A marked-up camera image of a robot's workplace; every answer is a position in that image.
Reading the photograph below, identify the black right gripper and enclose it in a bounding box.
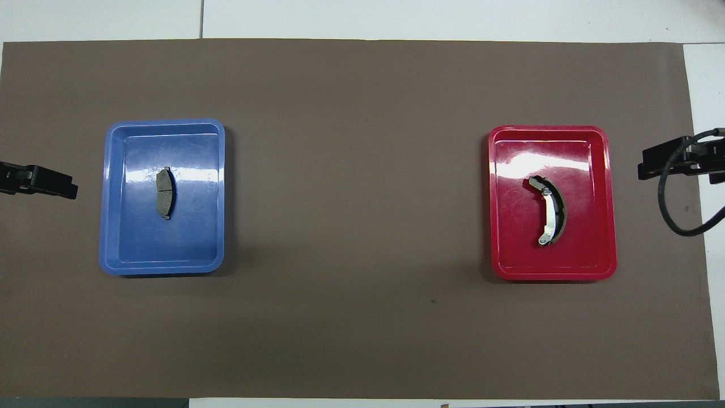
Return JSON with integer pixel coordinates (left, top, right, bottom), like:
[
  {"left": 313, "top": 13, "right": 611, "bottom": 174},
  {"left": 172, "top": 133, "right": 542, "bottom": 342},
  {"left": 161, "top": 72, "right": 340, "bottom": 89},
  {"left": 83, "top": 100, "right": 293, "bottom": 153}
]
[{"left": 638, "top": 135, "right": 725, "bottom": 185}]

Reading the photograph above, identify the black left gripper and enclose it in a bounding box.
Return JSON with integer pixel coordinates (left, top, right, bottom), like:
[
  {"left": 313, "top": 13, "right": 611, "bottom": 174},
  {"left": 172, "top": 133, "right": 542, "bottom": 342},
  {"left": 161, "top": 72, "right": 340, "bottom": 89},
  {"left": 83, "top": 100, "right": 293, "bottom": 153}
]
[{"left": 0, "top": 161, "right": 79, "bottom": 201}]

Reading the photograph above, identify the grey brake pad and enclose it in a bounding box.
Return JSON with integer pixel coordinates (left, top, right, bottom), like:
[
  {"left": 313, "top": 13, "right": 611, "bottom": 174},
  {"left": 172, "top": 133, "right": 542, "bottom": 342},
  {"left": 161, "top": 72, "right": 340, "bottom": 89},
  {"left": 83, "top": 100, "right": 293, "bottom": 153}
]
[{"left": 156, "top": 166, "right": 177, "bottom": 220}]

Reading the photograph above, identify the curved metal brake shoe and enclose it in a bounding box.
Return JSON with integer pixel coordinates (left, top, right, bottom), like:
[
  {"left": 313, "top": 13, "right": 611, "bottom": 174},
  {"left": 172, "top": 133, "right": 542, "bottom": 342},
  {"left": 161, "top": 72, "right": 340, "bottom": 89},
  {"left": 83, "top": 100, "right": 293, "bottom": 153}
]
[{"left": 528, "top": 175, "right": 568, "bottom": 247}]

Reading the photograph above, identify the red plastic tray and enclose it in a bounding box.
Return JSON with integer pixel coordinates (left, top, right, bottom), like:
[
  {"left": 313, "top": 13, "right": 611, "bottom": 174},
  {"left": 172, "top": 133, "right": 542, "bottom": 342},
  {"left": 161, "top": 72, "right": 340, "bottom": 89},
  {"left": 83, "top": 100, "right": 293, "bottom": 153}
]
[{"left": 488, "top": 125, "right": 618, "bottom": 282}]

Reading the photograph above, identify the blue plastic tray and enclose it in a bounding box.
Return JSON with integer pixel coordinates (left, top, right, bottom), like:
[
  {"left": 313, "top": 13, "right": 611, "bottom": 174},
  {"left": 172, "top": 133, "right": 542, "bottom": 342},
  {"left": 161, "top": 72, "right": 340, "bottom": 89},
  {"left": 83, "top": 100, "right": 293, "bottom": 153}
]
[{"left": 99, "top": 118, "right": 226, "bottom": 277}]

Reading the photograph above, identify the brown table mat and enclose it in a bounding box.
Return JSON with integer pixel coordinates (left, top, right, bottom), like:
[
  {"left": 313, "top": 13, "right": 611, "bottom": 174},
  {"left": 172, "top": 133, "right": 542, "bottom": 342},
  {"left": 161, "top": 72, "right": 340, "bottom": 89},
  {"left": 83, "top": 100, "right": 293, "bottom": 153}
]
[{"left": 0, "top": 39, "right": 720, "bottom": 401}]

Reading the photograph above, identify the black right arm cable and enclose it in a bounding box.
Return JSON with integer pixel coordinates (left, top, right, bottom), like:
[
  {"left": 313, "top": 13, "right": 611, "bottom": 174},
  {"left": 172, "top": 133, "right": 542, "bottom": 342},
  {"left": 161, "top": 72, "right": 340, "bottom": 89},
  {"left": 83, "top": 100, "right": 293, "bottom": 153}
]
[{"left": 657, "top": 129, "right": 725, "bottom": 237}]

